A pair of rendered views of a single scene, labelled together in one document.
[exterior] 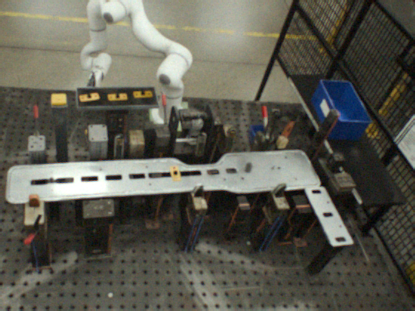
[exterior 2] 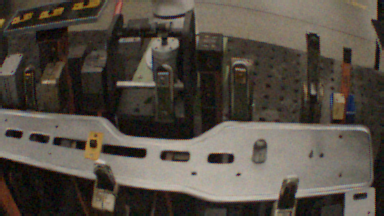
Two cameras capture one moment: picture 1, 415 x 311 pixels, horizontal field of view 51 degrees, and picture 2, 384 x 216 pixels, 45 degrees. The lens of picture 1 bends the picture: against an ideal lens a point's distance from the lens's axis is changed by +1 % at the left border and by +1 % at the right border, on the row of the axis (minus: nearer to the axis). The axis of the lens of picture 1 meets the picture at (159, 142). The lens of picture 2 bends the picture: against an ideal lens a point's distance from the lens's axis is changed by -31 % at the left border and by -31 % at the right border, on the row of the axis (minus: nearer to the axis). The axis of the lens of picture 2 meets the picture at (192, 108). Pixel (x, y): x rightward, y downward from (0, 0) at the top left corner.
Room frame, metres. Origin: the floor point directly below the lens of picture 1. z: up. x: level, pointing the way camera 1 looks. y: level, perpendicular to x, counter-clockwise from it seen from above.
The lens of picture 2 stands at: (0.46, -0.68, 1.89)
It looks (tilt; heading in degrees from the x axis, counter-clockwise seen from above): 41 degrees down; 26
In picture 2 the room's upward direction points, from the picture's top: 3 degrees counter-clockwise
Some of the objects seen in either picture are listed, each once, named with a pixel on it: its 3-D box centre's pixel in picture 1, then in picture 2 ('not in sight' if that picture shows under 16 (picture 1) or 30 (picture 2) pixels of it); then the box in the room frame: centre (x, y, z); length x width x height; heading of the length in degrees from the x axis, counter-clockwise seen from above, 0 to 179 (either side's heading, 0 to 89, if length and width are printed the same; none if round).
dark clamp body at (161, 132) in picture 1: (158, 156); (103, 122); (1.37, 0.00, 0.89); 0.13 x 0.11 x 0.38; 17
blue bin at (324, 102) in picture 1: (339, 109); not in sight; (1.73, -0.87, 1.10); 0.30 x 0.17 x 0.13; 11
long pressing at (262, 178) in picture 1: (170, 175); (86, 148); (1.18, -0.08, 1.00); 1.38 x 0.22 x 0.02; 107
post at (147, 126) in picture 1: (144, 152); (83, 112); (1.37, 0.06, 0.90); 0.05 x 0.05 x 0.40; 17
